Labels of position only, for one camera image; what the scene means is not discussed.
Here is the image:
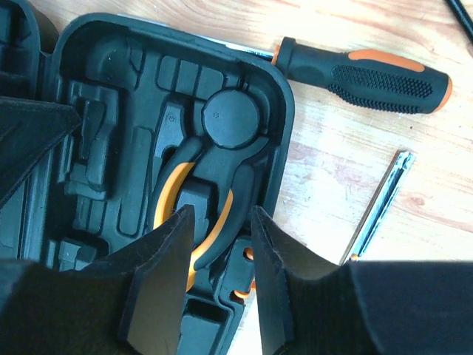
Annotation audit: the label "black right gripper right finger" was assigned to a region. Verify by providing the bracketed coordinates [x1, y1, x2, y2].
[251, 207, 472, 354]

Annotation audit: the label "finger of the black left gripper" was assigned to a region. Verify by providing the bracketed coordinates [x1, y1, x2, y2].
[1, 97, 82, 205]

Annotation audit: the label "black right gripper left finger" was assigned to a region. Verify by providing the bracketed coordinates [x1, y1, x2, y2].
[1, 205, 194, 354]

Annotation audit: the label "black plastic tool case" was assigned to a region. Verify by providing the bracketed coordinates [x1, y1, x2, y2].
[1, 1, 295, 354]

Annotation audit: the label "orange black pliers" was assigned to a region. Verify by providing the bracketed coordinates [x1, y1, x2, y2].
[149, 137, 256, 293]

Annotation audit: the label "silver orange utility knife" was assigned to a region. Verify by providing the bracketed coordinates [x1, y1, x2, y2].
[339, 151, 416, 265]

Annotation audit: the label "black orange screwdriver handle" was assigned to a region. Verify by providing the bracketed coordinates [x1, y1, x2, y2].
[221, 35, 454, 115]

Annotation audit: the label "orange grid handle tool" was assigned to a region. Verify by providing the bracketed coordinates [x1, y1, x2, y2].
[446, 0, 473, 41]

